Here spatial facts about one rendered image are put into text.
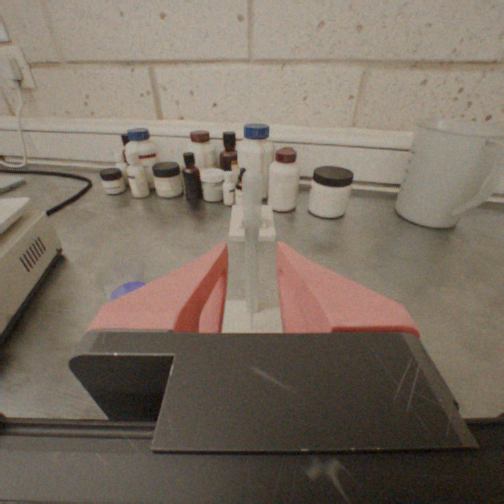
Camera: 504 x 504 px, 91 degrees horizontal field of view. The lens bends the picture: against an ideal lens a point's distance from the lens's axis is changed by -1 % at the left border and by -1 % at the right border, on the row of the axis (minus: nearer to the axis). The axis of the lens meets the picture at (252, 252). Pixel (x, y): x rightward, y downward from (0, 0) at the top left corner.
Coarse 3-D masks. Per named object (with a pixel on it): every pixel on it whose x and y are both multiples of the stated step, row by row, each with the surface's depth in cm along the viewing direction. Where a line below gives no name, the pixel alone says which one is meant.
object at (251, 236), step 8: (248, 232) 18; (256, 232) 18; (248, 240) 19; (256, 240) 19; (248, 248) 19; (256, 248) 19; (248, 256) 19; (256, 256) 20; (248, 264) 20; (248, 272) 20; (248, 280) 21; (248, 288) 21; (248, 296) 22
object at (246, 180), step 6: (246, 174) 16; (246, 180) 16; (246, 186) 16; (246, 192) 16; (246, 198) 16; (246, 204) 16; (246, 210) 17; (246, 216) 17; (246, 222) 17; (246, 228) 18
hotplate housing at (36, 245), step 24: (24, 216) 31; (0, 240) 26; (24, 240) 28; (48, 240) 33; (0, 264) 25; (24, 264) 28; (48, 264) 32; (0, 288) 24; (24, 288) 27; (0, 312) 24; (0, 336) 24
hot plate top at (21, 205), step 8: (0, 200) 30; (8, 200) 30; (16, 200) 30; (24, 200) 30; (0, 208) 28; (8, 208) 28; (16, 208) 28; (24, 208) 29; (0, 216) 27; (8, 216) 27; (16, 216) 28; (0, 224) 26; (8, 224) 27; (0, 232) 26
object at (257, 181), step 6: (258, 174) 16; (252, 180) 15; (258, 180) 16; (252, 186) 16; (258, 186) 16; (252, 192) 16; (258, 192) 16; (252, 198) 16; (258, 198) 16; (252, 204) 16; (258, 204) 17; (252, 210) 17; (258, 210) 17; (252, 216) 17; (258, 216) 17; (252, 222) 17; (258, 222) 17; (258, 228) 18
